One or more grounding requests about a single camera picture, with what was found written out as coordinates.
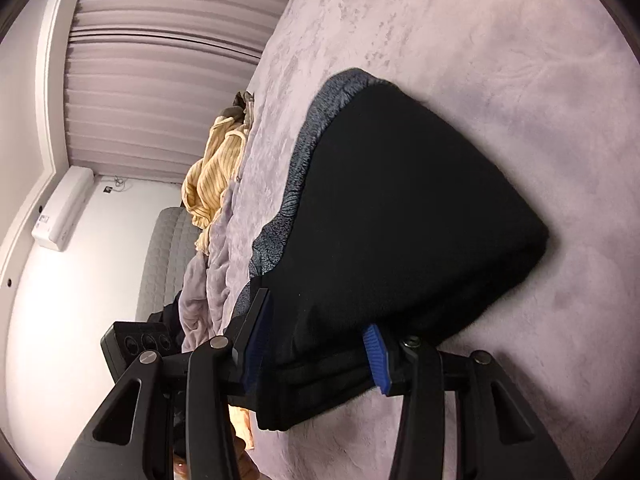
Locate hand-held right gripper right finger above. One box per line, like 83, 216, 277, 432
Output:
362, 322, 576, 480

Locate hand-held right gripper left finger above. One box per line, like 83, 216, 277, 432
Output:
55, 287, 273, 480

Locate black pants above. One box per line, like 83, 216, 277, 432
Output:
242, 85, 551, 431

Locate pile of black garments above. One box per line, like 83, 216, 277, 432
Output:
145, 290, 188, 351

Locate crumpled lavender fleece blanket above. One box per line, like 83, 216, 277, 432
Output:
180, 180, 251, 356

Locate grey quilted headboard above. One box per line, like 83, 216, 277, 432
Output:
136, 206, 201, 321

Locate white air conditioner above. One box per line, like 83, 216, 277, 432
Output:
31, 166, 96, 251

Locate yellow striped garment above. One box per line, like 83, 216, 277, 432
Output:
181, 115, 251, 253

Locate brown garment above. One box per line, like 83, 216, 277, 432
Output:
231, 90, 257, 126

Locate pale pleated curtain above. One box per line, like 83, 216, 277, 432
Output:
62, 0, 313, 183

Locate lavender velvet bedspread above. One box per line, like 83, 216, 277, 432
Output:
207, 0, 640, 480

